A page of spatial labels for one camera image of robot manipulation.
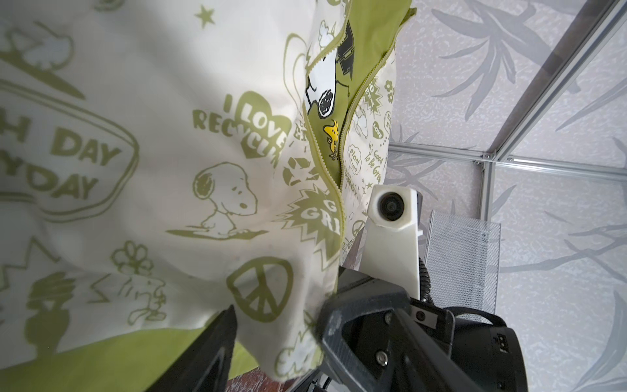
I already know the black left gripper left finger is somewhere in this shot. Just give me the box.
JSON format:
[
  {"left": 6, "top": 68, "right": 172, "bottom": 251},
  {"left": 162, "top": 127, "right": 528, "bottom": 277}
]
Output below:
[{"left": 148, "top": 306, "right": 238, "bottom": 392}]

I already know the black corrugated right cable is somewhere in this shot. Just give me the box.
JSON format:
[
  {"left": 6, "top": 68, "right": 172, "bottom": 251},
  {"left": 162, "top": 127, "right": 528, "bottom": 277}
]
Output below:
[{"left": 417, "top": 256, "right": 508, "bottom": 328}]

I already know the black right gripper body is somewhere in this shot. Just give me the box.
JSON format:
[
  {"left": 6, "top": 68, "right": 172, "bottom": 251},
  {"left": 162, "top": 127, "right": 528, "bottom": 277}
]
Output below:
[{"left": 293, "top": 268, "right": 453, "bottom": 391}]

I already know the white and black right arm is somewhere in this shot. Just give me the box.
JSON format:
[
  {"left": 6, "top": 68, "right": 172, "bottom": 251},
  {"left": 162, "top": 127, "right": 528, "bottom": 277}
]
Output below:
[{"left": 292, "top": 268, "right": 528, "bottom": 391}]

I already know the white green printed jacket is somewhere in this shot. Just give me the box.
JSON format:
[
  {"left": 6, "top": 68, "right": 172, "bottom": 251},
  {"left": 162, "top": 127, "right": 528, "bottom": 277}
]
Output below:
[{"left": 1, "top": 1, "right": 415, "bottom": 391}]

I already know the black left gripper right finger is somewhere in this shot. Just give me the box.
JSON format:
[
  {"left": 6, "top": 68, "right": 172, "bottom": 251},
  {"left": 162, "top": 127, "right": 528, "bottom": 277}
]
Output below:
[{"left": 390, "top": 310, "right": 481, "bottom": 391}]

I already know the white wire mesh basket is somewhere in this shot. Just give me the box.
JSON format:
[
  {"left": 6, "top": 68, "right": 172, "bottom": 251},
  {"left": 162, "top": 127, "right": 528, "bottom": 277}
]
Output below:
[{"left": 425, "top": 211, "right": 501, "bottom": 314}]

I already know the aluminium enclosure frame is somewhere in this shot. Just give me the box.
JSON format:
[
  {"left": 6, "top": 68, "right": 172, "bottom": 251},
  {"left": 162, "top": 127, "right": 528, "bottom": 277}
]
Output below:
[{"left": 390, "top": 1, "right": 626, "bottom": 221}]

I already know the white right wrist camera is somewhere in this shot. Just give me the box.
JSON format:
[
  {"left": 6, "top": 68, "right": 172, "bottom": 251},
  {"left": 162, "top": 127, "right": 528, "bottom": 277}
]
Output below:
[{"left": 359, "top": 185, "right": 423, "bottom": 299}]

